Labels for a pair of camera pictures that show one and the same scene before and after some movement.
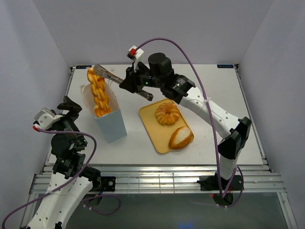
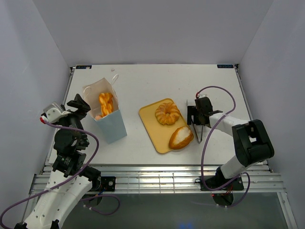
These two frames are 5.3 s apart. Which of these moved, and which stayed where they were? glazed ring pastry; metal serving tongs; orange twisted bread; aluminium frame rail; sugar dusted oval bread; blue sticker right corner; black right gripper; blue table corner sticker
Moved: metal serving tongs; black right gripper; orange twisted bread
Stayed: blue table corner sticker; aluminium frame rail; sugar dusted oval bread; blue sticker right corner; glazed ring pastry
